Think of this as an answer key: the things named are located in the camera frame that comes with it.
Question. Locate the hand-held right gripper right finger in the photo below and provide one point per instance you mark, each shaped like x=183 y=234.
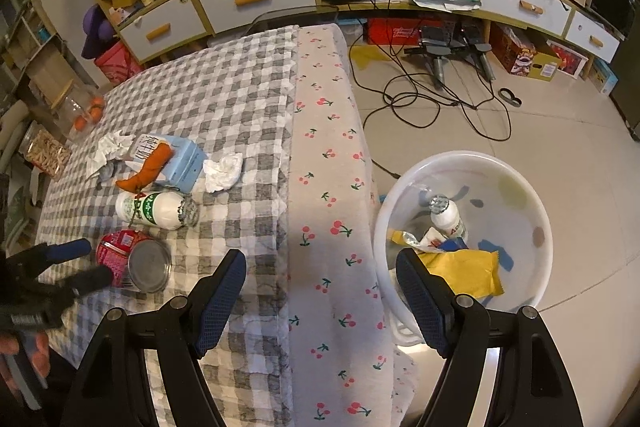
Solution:
x=422 y=302

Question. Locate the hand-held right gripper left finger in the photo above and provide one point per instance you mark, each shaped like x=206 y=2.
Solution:
x=220 y=302

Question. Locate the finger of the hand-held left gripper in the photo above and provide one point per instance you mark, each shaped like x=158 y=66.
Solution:
x=67 y=251
x=92 y=279

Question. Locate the red tin can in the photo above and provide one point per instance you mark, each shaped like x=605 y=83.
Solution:
x=120 y=257

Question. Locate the yellow plastic bag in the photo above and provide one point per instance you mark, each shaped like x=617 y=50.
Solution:
x=465 y=269

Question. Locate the small white plastic bottle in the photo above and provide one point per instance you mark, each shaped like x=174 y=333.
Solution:
x=450 y=217

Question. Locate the white printed plastic bucket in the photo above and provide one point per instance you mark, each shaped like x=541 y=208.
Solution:
x=520 y=227

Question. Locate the person's left hand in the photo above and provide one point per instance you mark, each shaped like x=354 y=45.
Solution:
x=37 y=352

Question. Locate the white bottle with green label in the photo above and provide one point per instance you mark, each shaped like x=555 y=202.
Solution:
x=155 y=209

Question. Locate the glass jar with nuts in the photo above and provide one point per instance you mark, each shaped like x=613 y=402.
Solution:
x=45 y=154

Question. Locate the crumpled white tissue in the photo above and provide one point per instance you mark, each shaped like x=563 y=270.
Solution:
x=222 y=172
x=107 y=149

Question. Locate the orange carrot toy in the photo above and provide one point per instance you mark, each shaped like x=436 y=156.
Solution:
x=147 y=169

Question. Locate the clear jar with oranges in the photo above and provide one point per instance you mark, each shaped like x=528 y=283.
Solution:
x=80 y=112

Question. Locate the light blue carton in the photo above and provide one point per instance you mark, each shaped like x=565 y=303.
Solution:
x=185 y=162

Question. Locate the cherry print cloth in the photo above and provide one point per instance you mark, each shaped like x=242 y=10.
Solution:
x=325 y=187

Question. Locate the red bag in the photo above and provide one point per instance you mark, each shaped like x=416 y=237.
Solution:
x=117 y=64

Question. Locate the grey checked tablecloth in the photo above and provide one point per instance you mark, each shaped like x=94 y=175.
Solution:
x=215 y=107

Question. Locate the purple hat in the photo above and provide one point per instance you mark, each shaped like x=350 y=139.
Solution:
x=97 y=32

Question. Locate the black folding stand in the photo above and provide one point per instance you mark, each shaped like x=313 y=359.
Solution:
x=440 y=49

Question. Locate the colourful cardboard box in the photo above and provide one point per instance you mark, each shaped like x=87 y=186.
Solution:
x=522 y=54

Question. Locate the red cardboard box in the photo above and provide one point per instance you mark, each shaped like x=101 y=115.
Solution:
x=392 y=31

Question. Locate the red and white box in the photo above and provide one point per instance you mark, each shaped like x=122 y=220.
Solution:
x=570 y=59

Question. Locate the blue cardboard box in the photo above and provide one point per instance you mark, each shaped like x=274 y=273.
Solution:
x=604 y=77

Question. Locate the black microwave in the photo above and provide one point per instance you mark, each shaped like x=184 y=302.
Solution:
x=612 y=4

